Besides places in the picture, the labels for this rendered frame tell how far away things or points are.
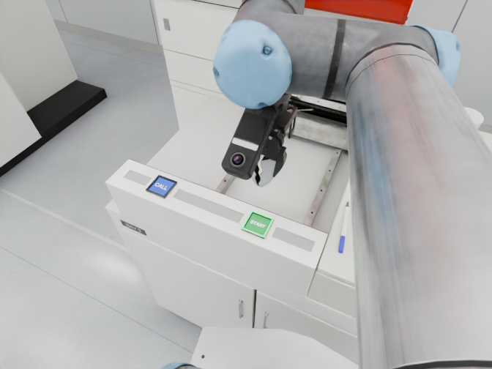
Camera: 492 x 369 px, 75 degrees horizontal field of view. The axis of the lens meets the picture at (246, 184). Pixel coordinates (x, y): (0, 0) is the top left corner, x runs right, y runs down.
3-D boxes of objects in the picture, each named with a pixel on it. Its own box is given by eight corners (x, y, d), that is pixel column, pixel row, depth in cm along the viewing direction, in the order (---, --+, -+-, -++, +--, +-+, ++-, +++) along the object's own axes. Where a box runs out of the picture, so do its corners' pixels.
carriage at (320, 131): (261, 110, 119) (261, 103, 117) (359, 138, 109) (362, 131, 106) (251, 122, 114) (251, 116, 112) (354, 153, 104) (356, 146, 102)
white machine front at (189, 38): (173, 81, 138) (153, -26, 108) (365, 135, 114) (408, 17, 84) (169, 85, 136) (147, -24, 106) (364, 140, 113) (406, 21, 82)
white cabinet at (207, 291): (222, 215, 192) (211, 97, 131) (388, 281, 165) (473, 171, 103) (158, 313, 154) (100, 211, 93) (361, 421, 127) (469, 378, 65)
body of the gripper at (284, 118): (295, 135, 58) (304, 73, 49) (277, 165, 53) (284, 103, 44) (256, 123, 60) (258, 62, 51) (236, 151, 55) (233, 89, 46)
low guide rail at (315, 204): (341, 138, 114) (343, 130, 111) (347, 139, 113) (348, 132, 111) (292, 251, 84) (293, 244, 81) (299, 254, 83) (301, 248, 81)
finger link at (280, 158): (284, 175, 58) (289, 137, 51) (281, 181, 57) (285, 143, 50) (260, 166, 59) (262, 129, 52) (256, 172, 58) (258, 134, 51)
